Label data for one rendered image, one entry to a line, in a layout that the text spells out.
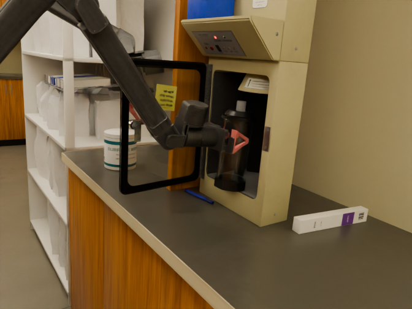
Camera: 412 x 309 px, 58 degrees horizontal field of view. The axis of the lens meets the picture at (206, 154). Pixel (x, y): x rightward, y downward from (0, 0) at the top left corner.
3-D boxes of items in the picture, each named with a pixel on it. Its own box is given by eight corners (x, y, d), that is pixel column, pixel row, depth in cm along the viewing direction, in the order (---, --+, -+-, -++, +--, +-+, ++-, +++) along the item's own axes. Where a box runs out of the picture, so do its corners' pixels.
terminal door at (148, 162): (198, 179, 131) (206, 62, 121) (119, 195, 111) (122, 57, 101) (197, 179, 131) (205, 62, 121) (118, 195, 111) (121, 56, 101)
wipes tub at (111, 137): (128, 160, 165) (129, 127, 161) (141, 168, 155) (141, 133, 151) (99, 164, 158) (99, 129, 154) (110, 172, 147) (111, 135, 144)
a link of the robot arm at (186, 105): (151, 133, 103) (164, 147, 96) (160, 94, 99) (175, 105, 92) (188, 135, 109) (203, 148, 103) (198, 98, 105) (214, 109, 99)
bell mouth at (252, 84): (267, 89, 128) (268, 72, 126) (307, 95, 114) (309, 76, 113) (226, 88, 118) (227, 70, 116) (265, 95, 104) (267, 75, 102)
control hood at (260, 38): (208, 56, 122) (211, 24, 120) (280, 61, 97) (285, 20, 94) (178, 53, 116) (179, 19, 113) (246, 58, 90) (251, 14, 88)
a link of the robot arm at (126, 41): (119, 45, 121) (118, 36, 113) (154, 39, 123) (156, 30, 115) (127, 81, 121) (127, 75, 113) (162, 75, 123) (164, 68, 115)
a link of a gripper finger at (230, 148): (239, 126, 114) (214, 125, 108) (255, 131, 108) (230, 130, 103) (235, 148, 115) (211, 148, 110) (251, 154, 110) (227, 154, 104)
